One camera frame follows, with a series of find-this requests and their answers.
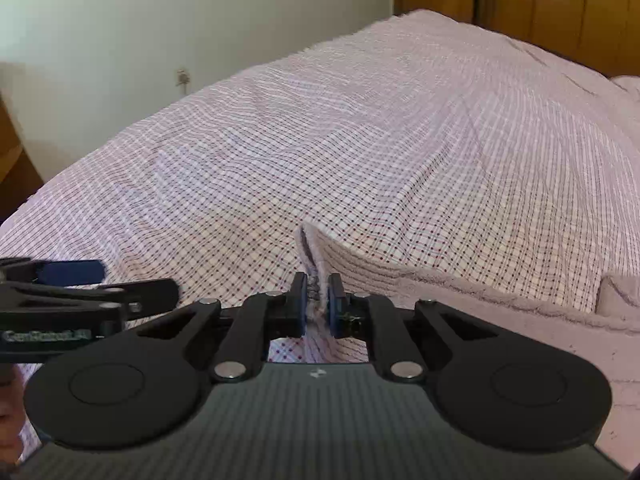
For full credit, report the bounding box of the wooden wardrobe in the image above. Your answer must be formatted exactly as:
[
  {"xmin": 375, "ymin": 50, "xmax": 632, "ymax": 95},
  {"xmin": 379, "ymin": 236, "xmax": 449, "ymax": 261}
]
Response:
[{"xmin": 394, "ymin": 0, "xmax": 639, "ymax": 77}]

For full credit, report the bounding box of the lilac knitted sweater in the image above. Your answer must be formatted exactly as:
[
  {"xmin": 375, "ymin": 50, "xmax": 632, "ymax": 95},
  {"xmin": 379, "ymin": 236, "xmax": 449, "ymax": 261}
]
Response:
[{"xmin": 296, "ymin": 223, "xmax": 639, "ymax": 469}]

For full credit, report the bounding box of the wall power socket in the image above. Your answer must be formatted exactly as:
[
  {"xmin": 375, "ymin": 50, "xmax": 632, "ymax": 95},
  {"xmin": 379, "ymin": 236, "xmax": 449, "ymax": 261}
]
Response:
[{"xmin": 176, "ymin": 68, "xmax": 191, "ymax": 96}]

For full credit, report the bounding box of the pink checked bed sheet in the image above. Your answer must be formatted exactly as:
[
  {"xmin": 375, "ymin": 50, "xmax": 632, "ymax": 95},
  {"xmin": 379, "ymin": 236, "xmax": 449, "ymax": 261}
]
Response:
[{"xmin": 0, "ymin": 8, "xmax": 640, "ymax": 466}]

